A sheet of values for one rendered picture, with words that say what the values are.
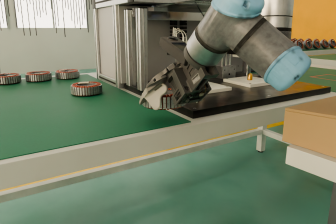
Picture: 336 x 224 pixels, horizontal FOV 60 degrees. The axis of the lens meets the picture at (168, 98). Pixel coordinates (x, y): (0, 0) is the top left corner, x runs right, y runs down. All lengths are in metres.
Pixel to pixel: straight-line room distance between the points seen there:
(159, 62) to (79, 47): 6.28
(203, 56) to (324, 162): 0.30
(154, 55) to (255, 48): 0.78
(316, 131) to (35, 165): 0.54
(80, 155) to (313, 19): 4.52
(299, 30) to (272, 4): 4.40
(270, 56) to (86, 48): 7.12
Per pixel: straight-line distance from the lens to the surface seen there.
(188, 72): 0.61
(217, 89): 1.01
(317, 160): 0.63
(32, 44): 7.28
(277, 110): 0.95
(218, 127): 0.79
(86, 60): 7.54
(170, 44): 0.65
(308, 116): 0.64
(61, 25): 7.37
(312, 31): 4.90
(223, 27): 0.50
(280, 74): 0.50
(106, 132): 0.69
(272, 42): 0.50
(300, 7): 5.05
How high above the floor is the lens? 0.98
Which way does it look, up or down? 13 degrees down
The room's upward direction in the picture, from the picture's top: straight up
